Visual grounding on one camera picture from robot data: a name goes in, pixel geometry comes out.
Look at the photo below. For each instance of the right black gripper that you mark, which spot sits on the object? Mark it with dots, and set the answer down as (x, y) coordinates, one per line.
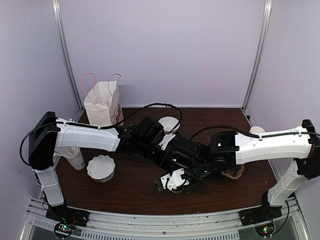
(194, 188)

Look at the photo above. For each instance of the brown cardboard cup carrier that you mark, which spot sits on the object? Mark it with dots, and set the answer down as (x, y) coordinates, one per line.
(233, 173)

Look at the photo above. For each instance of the white paper takeout bag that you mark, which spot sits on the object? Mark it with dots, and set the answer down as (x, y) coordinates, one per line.
(102, 102)

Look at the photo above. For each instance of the black lidded coffee cup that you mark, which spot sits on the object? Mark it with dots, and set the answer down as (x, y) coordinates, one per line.
(178, 191)

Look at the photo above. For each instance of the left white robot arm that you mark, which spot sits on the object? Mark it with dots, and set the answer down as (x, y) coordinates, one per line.
(53, 136)

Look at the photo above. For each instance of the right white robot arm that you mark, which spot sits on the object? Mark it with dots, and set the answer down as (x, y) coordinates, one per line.
(232, 148)

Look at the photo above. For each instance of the white ceramic bowl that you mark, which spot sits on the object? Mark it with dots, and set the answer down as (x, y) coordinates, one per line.
(170, 124)

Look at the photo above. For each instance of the white fluted dish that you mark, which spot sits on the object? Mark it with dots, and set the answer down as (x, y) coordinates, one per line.
(101, 168)

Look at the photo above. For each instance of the white cup holding straws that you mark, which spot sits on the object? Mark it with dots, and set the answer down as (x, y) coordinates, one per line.
(73, 155)

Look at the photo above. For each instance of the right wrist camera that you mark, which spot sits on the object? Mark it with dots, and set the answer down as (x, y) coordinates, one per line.
(175, 180)

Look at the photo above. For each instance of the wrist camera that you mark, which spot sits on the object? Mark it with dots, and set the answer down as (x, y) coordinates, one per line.
(175, 180)
(168, 139)

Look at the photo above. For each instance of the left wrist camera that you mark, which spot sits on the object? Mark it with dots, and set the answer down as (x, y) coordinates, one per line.
(168, 139)

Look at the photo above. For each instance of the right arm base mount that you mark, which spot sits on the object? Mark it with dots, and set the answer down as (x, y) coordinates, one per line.
(259, 214)

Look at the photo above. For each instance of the aluminium front rail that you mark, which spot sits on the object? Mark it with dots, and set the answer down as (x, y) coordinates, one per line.
(223, 225)

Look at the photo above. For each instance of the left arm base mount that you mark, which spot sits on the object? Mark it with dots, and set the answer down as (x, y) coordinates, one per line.
(67, 215)

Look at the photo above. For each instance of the right aluminium frame post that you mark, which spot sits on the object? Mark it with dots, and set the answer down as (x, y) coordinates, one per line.
(263, 35)

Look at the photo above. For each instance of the aluminium frame post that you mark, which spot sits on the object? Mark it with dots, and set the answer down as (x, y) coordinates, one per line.
(56, 4)
(263, 35)

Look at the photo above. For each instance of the left aluminium frame post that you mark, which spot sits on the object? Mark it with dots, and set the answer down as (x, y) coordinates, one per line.
(56, 4)

